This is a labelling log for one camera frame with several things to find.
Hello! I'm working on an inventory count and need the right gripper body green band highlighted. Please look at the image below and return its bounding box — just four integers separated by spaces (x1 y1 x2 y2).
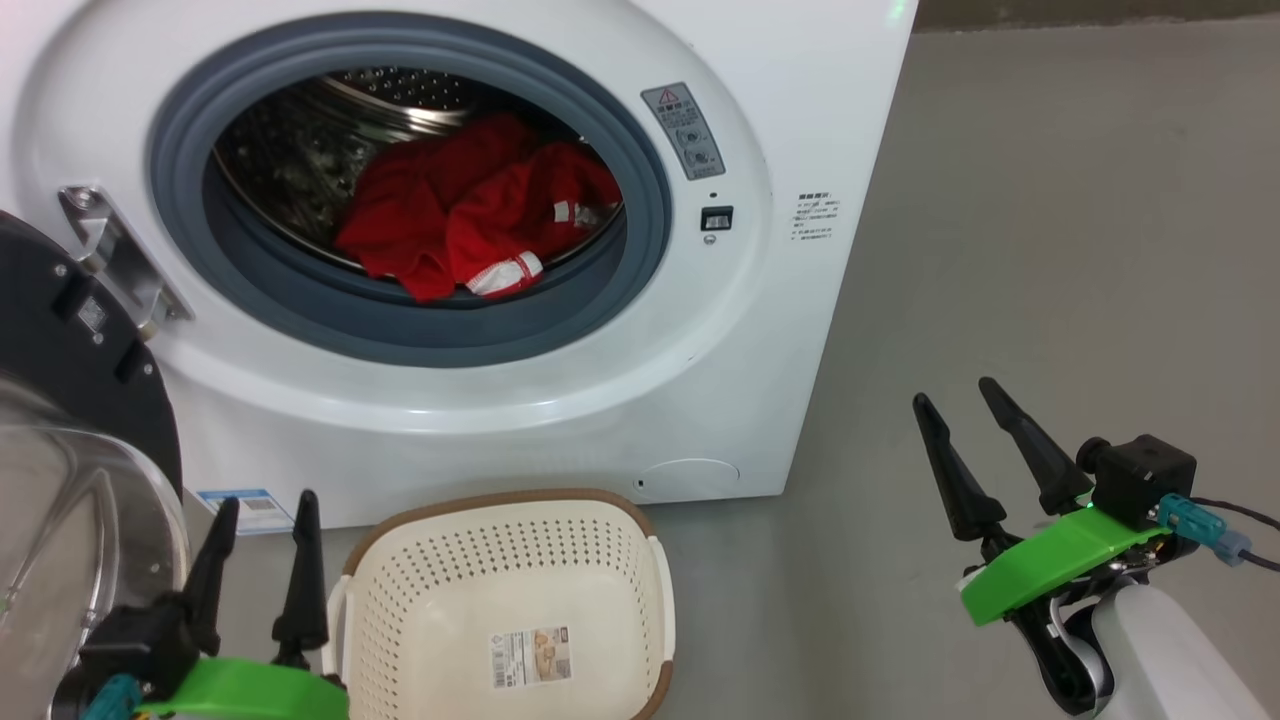
960 505 1171 717

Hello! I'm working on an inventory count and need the basket product label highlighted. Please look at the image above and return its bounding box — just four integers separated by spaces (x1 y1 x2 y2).
488 626 573 690

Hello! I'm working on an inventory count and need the black round washer door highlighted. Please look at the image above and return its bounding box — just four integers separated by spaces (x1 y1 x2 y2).
0 210 191 720

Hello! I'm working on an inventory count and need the metal door hinge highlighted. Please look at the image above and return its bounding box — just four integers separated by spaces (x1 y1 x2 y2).
58 185 193 341

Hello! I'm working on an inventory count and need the steel washer drum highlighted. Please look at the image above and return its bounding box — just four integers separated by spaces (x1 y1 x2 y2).
213 66 626 276

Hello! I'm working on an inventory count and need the round white filter cover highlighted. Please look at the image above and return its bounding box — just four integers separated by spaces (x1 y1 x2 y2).
636 458 741 501

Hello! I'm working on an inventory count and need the teal plug with cable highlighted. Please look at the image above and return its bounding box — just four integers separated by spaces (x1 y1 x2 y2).
82 673 144 720
1158 493 1280 573

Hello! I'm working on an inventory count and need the grey rubber door gasket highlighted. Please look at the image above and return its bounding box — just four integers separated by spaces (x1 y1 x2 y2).
148 12 673 369

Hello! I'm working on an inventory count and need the grey warning label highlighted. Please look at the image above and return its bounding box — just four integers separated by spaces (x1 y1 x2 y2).
640 82 727 182

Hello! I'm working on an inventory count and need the left teal plug with cable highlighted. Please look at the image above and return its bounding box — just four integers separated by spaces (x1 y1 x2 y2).
82 673 144 720

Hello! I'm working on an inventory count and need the red garment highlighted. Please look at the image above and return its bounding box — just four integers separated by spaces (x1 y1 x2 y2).
334 112 623 304

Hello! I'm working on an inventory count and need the cream basket with brown rim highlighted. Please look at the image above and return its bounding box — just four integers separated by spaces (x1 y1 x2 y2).
322 489 677 720

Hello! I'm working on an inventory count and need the white front-load washing machine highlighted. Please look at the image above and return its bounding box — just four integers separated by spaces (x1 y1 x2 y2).
0 0 919 531

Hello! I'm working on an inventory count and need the small text sticker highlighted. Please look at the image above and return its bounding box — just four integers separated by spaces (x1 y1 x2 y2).
792 192 841 243

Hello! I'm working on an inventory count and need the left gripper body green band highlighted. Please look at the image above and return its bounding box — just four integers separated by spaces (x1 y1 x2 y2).
135 657 351 720

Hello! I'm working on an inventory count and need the blue energy label sticker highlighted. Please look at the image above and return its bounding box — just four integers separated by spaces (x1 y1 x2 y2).
196 488 296 536

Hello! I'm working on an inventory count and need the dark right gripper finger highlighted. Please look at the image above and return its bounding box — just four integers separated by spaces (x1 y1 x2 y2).
912 392 1021 561
978 377 1095 517

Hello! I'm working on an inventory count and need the right teal plug with cable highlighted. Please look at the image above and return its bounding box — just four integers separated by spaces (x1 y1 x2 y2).
1158 493 1280 573

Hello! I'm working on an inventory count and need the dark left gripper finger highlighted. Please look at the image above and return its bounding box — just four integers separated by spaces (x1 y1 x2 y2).
272 489 330 669
180 497 241 658

